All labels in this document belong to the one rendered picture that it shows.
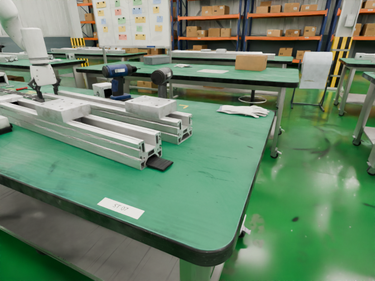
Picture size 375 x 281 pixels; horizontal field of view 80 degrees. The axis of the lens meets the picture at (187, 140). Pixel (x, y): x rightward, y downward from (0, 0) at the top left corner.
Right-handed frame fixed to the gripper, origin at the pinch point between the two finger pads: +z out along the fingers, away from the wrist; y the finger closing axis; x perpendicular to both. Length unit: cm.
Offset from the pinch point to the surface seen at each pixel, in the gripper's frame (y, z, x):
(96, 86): -19.4, -2.1, 14.3
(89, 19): -828, -110, -1019
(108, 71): -12.1, -12.5, 34.9
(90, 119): 17, -1, 56
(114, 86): -14.5, -5.0, 34.5
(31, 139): 28.5, 6.6, 35.9
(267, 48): -1020, 26, -120
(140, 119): 4, 1, 68
